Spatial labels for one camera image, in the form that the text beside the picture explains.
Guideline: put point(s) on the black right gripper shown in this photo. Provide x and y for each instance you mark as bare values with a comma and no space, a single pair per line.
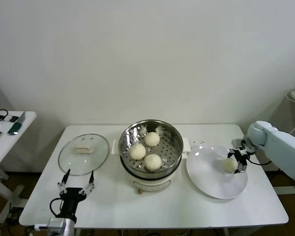
242,155

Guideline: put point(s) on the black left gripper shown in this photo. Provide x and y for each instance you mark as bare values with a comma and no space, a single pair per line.
71,200

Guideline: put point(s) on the white steamed baozi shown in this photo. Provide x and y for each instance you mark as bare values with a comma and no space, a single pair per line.
152,139
229,165
153,162
137,151

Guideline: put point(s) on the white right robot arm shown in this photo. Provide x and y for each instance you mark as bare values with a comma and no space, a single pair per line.
280,145

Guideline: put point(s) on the stainless steel steamer pot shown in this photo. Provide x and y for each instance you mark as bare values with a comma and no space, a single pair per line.
173,138

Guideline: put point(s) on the white round plate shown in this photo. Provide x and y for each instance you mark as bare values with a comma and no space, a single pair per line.
206,172

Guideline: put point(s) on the white side table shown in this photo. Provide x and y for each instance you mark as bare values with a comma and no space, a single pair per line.
14,145

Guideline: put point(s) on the white electric cooker base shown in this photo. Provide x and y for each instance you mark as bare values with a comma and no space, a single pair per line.
152,185

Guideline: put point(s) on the green circuit board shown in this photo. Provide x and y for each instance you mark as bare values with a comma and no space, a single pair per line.
14,128

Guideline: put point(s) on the small black device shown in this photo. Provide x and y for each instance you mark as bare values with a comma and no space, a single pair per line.
14,119

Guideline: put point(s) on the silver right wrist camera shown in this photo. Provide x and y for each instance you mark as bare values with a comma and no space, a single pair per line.
238,143

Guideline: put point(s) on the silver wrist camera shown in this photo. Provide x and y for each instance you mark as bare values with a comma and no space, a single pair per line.
238,143
55,225

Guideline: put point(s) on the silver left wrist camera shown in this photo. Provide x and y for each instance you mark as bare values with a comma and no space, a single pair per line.
55,225

